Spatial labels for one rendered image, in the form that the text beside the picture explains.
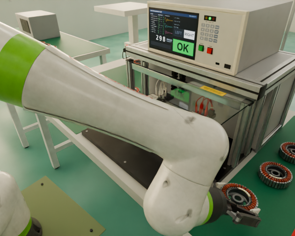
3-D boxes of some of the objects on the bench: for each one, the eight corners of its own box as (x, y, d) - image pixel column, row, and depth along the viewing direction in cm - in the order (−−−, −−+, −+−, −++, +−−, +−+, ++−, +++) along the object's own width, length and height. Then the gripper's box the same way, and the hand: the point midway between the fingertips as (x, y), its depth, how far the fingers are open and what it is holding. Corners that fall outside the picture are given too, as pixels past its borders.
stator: (276, 158, 98) (278, 151, 96) (280, 144, 105) (283, 137, 103) (306, 169, 92) (309, 162, 90) (309, 153, 100) (312, 147, 98)
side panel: (256, 153, 101) (278, 85, 83) (250, 150, 103) (269, 83, 85) (282, 127, 117) (304, 66, 99) (276, 125, 119) (297, 64, 101)
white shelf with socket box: (128, 77, 175) (124, 11, 150) (101, 65, 198) (93, 6, 173) (160, 65, 195) (161, 5, 170) (132, 55, 218) (129, 1, 193)
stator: (259, 164, 95) (261, 157, 93) (290, 173, 90) (293, 166, 88) (255, 182, 87) (258, 175, 85) (289, 194, 82) (292, 187, 80)
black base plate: (182, 219, 75) (182, 215, 74) (81, 134, 114) (81, 130, 113) (251, 152, 101) (252, 148, 100) (150, 102, 141) (150, 99, 140)
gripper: (166, 184, 64) (204, 185, 80) (239, 254, 48) (269, 238, 64) (179, 161, 63) (215, 166, 79) (259, 225, 47) (283, 216, 63)
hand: (237, 199), depth 70 cm, fingers closed on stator, 11 cm apart
